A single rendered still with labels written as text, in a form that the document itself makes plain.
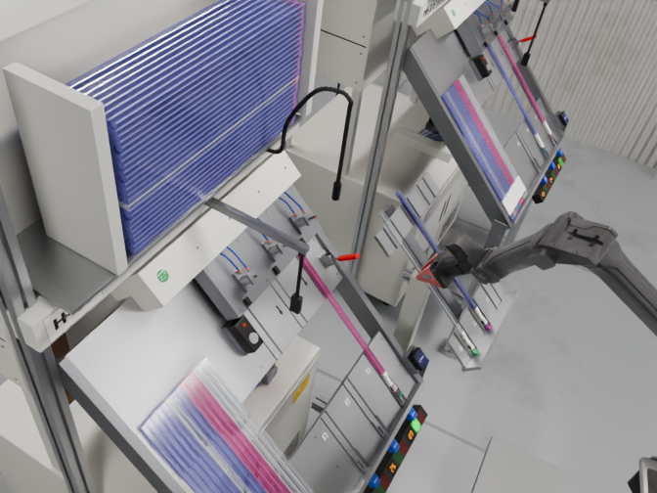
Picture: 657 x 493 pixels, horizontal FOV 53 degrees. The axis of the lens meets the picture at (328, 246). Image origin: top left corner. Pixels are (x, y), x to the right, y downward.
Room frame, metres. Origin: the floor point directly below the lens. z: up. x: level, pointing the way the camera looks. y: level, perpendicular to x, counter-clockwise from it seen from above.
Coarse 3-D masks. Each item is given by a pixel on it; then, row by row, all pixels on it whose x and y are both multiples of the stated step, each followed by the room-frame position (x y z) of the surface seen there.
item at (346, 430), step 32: (384, 352) 1.05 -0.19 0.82; (352, 384) 0.93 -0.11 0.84; (384, 384) 0.98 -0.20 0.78; (320, 416) 0.82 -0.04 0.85; (352, 416) 0.86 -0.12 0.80; (384, 416) 0.91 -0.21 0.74; (320, 448) 0.75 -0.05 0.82; (352, 448) 0.79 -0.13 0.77; (320, 480) 0.69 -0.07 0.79; (352, 480) 0.73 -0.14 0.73
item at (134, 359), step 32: (192, 288) 0.89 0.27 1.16; (288, 288) 1.03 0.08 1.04; (128, 320) 0.76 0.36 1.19; (160, 320) 0.79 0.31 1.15; (192, 320) 0.83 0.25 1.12; (224, 320) 0.87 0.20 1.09; (256, 320) 0.91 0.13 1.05; (288, 320) 0.96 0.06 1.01; (96, 352) 0.68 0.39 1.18; (128, 352) 0.71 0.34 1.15; (160, 352) 0.74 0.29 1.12; (192, 352) 0.77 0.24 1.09; (224, 352) 0.81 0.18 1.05; (256, 352) 0.85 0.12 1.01; (96, 384) 0.63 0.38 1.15; (128, 384) 0.66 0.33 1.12; (160, 384) 0.69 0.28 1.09; (256, 384) 0.79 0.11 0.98; (128, 416) 0.61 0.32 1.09
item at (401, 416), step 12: (420, 384) 1.03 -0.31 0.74; (408, 396) 0.99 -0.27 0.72; (408, 408) 0.95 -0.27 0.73; (396, 420) 0.91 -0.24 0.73; (396, 432) 0.88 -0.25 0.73; (384, 444) 0.84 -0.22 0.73; (372, 456) 0.81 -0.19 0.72; (372, 468) 0.77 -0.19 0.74; (360, 480) 0.74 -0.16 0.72; (360, 492) 0.70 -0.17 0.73
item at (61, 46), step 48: (0, 0) 0.92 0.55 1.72; (48, 0) 0.94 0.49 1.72; (96, 0) 0.97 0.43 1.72; (144, 0) 1.07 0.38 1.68; (192, 0) 1.19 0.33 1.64; (0, 48) 0.80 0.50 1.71; (48, 48) 0.87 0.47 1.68; (96, 48) 0.96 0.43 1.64; (0, 96) 0.78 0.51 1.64; (0, 144) 0.76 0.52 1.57; (0, 336) 0.68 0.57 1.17
